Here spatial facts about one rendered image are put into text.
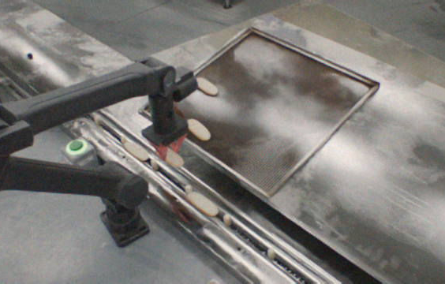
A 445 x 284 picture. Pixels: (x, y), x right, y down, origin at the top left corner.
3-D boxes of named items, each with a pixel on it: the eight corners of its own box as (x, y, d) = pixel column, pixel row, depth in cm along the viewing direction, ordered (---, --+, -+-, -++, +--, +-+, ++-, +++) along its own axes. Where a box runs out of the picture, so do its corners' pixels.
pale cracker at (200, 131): (183, 124, 132) (182, 121, 131) (193, 117, 133) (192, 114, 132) (203, 143, 126) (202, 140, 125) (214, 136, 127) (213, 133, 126)
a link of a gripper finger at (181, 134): (190, 154, 118) (187, 126, 111) (169, 168, 114) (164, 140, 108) (173, 141, 121) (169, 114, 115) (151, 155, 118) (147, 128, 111)
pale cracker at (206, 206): (183, 198, 117) (183, 195, 116) (194, 189, 119) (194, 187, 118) (211, 219, 112) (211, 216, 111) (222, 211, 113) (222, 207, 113)
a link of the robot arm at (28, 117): (-36, 136, 76) (-4, 164, 71) (-42, 107, 73) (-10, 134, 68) (149, 73, 106) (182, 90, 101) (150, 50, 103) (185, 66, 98)
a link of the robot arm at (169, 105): (140, 89, 102) (158, 99, 100) (162, 76, 106) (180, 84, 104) (145, 113, 107) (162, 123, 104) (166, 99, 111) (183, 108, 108)
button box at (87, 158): (67, 174, 133) (57, 147, 125) (90, 161, 137) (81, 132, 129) (82, 188, 128) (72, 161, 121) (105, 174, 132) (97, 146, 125)
